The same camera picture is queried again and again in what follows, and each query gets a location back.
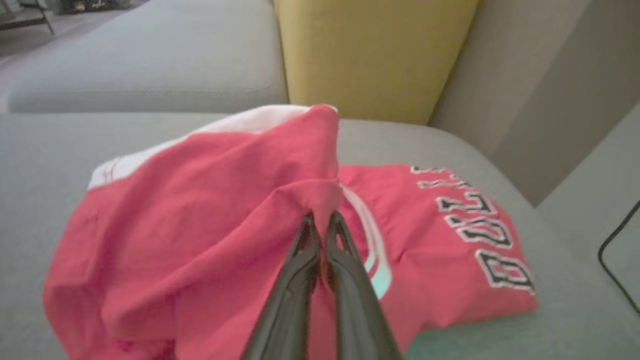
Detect grey-brown sofa backrest cushion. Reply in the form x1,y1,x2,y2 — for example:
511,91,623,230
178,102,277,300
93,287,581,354
429,0,640,207

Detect red Bulls jersey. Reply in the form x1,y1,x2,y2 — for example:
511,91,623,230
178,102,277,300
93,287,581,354
337,164,540,351

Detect black metal furniture leg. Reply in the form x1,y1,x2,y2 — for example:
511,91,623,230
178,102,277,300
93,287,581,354
0,0,56,36

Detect red white basketball shorts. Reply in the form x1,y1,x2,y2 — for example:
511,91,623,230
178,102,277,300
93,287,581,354
42,104,346,360

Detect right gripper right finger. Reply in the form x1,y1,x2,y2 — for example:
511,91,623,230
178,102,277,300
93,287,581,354
326,212,403,360

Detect grey sofa seat cushion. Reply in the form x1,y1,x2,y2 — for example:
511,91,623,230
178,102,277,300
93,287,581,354
0,111,640,360

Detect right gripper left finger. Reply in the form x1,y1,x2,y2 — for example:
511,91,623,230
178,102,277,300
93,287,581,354
240,214,321,360

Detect yellow sofa back cushion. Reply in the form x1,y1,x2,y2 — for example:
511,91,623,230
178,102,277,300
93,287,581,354
272,0,481,126

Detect thin black loose cable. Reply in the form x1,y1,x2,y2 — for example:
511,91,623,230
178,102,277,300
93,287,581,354
598,200,640,315

